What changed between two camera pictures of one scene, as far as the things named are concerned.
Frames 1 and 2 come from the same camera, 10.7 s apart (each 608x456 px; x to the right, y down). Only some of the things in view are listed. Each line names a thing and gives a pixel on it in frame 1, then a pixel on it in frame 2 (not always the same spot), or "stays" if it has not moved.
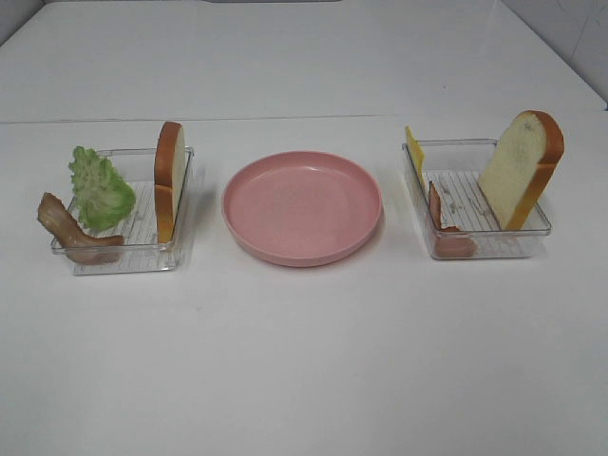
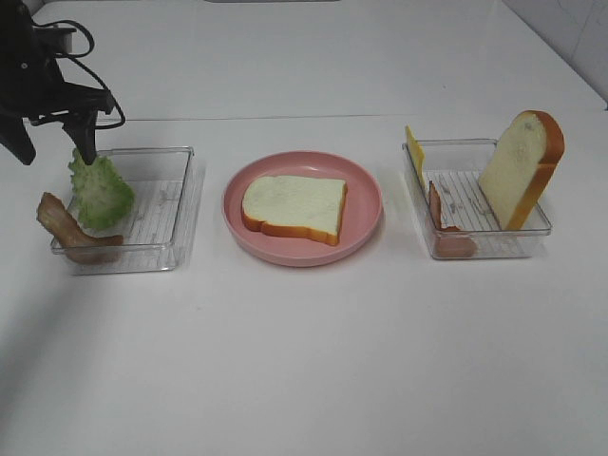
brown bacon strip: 78,246 stays
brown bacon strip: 448,241 stays
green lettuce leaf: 104,198 stays
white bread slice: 168,179 to 301,206
